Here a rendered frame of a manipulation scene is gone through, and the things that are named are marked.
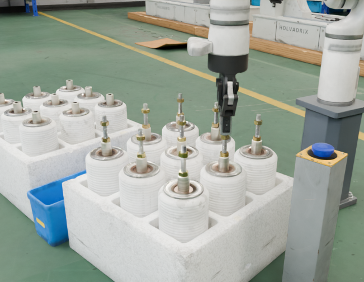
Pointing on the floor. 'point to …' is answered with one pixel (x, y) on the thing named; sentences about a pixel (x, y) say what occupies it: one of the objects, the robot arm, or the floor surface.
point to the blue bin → (51, 210)
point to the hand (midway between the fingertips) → (225, 123)
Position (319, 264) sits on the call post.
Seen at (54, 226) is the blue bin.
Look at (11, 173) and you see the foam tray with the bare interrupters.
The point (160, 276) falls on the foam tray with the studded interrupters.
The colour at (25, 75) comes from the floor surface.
